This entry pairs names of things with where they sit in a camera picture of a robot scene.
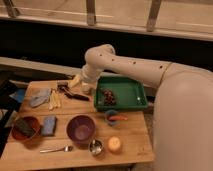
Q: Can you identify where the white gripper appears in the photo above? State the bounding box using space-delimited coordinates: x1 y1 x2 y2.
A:
68 65 100 88

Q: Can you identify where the peeled banana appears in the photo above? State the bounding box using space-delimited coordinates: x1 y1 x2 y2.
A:
49 89 61 110

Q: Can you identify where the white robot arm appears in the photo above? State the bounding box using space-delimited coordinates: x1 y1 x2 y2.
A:
80 44 213 171

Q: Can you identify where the white paper cup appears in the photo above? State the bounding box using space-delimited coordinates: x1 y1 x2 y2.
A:
81 83 92 95

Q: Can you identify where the small metal cup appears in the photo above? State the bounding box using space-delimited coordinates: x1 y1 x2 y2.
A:
89 139 103 156

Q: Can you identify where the grey blue cloth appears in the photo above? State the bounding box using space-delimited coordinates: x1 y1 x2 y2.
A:
29 88 51 108

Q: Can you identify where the dark grape bunch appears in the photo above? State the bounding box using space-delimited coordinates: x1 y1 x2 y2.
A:
101 89 116 105

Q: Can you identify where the green plastic tray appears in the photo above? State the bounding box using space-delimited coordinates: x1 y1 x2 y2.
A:
94 76 148 111

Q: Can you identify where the purple bowl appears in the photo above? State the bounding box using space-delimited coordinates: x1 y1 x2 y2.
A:
66 115 96 144

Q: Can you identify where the wooden table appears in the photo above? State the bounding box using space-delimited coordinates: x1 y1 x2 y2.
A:
0 81 154 171

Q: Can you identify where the blue sponge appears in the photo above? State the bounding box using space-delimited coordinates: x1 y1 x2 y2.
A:
41 116 57 136

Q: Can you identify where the orange carrot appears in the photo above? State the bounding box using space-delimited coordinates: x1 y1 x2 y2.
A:
109 116 128 121

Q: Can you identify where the metal spoon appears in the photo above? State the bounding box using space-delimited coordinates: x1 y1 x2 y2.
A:
39 146 73 153

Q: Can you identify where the orange bowl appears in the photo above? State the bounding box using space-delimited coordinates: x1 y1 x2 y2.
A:
11 116 41 143

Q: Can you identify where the dark sponge in bowl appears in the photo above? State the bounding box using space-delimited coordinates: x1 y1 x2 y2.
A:
14 118 35 137

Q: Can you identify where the orange fruit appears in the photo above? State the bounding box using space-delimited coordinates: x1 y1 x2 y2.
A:
107 137 122 153

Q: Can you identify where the black handled tool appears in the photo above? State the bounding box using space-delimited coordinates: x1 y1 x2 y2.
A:
57 82 89 101

